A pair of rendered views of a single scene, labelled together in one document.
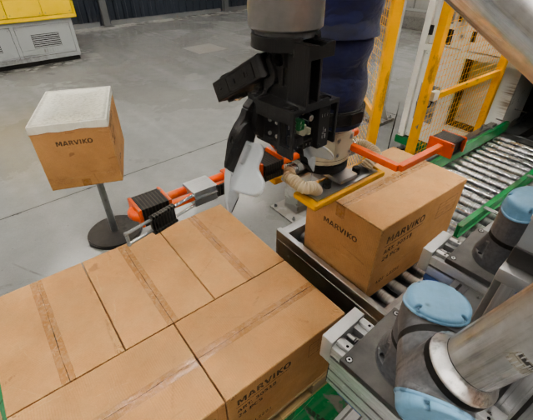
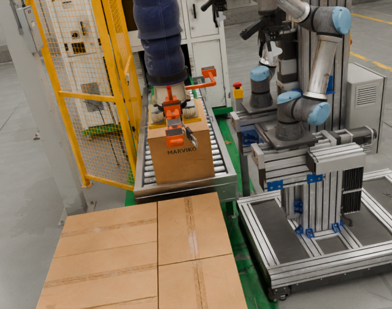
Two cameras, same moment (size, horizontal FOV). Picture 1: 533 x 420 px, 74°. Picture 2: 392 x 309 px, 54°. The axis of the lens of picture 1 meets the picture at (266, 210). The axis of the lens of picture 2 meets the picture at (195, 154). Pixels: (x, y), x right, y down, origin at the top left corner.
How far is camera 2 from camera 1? 1.48 m
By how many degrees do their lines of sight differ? 46
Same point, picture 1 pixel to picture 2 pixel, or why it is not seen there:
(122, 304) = (113, 292)
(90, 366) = not seen: outside the picture
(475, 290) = (263, 121)
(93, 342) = not seen: outside the picture
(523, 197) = (256, 70)
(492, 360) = (322, 80)
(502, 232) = (259, 87)
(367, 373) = (286, 143)
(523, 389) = not seen: hidden behind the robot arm
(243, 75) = (260, 25)
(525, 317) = (321, 63)
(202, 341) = (184, 254)
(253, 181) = (278, 50)
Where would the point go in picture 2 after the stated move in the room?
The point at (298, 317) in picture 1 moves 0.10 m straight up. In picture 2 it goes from (204, 209) to (202, 196)
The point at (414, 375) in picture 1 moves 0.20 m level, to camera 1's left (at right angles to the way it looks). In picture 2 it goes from (310, 106) to (295, 123)
